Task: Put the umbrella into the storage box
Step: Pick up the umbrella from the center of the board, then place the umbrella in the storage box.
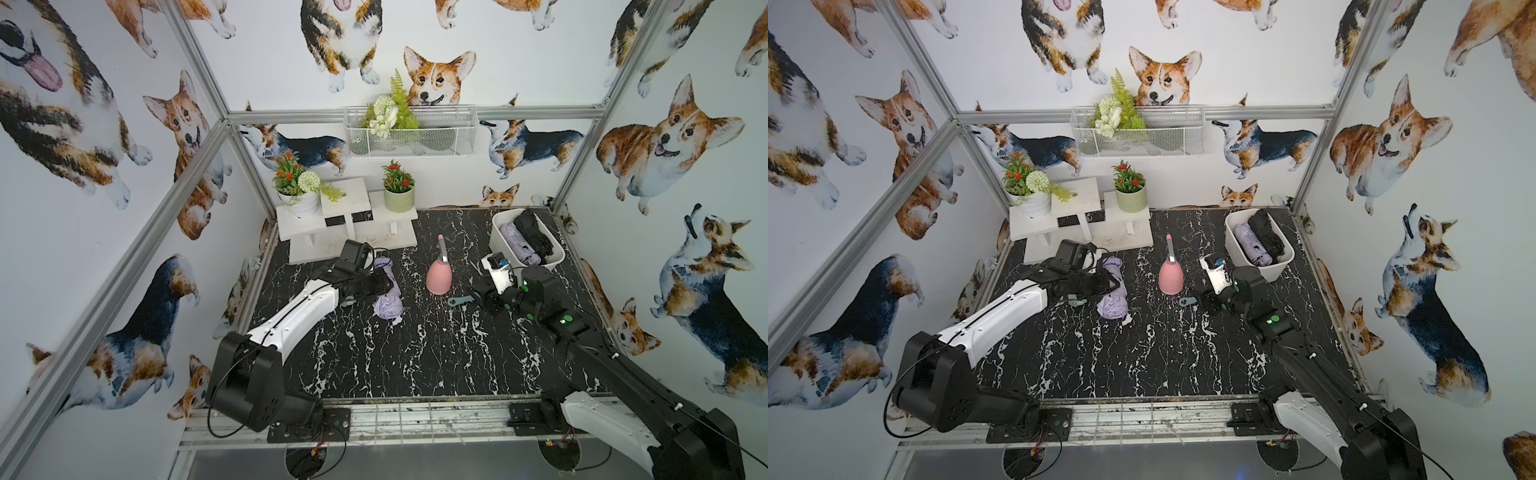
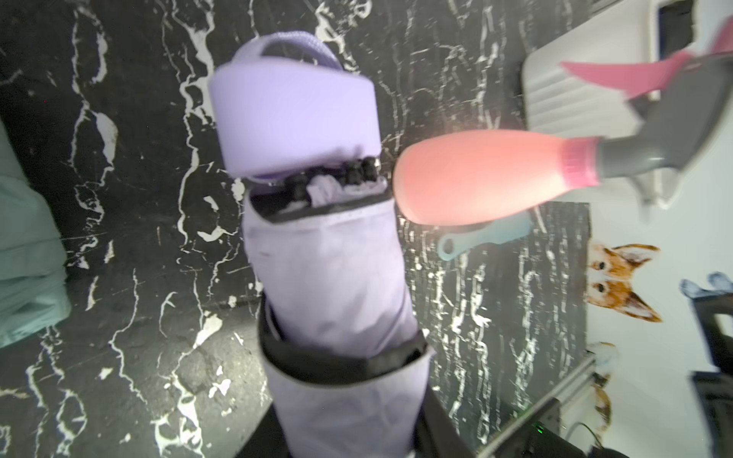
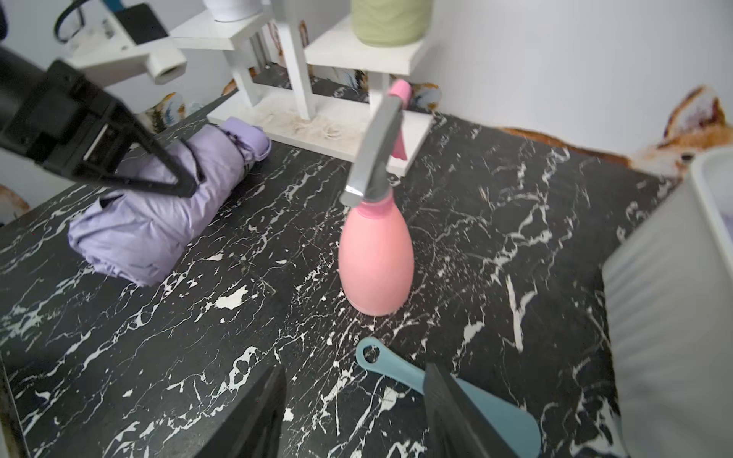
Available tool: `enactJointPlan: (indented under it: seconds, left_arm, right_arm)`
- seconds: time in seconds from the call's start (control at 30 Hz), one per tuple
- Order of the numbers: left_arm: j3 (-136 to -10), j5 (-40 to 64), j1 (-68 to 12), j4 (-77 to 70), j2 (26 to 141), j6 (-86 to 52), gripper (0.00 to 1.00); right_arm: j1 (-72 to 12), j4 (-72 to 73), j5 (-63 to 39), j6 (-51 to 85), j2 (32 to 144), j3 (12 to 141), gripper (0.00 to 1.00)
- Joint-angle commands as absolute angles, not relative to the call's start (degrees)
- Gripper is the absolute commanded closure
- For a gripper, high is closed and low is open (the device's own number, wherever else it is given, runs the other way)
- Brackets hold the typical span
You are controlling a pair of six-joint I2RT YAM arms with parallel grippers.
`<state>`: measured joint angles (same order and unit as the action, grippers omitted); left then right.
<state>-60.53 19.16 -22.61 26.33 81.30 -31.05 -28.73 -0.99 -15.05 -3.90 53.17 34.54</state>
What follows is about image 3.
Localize white pot red flowers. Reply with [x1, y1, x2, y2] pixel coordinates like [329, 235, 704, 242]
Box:
[203, 0, 263, 23]

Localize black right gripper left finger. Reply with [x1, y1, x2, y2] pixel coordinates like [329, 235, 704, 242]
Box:
[195, 366, 286, 458]

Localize green pot red flowers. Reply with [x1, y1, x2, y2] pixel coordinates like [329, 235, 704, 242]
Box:
[351, 0, 434, 47]

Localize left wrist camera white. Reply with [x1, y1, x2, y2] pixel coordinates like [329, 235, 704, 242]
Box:
[53, 1, 187, 87]

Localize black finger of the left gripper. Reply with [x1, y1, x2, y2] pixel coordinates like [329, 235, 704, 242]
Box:
[79, 105, 198, 198]

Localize white plastic storage box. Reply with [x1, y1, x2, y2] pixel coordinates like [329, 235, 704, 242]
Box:
[602, 149, 732, 457]

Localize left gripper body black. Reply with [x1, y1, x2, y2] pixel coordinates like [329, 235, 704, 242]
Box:
[1, 48, 123, 183]

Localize white stepped display shelf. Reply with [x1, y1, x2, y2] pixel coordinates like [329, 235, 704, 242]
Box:
[170, 1, 429, 161]

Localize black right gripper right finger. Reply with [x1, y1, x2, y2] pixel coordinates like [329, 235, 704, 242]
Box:
[423, 363, 517, 458]

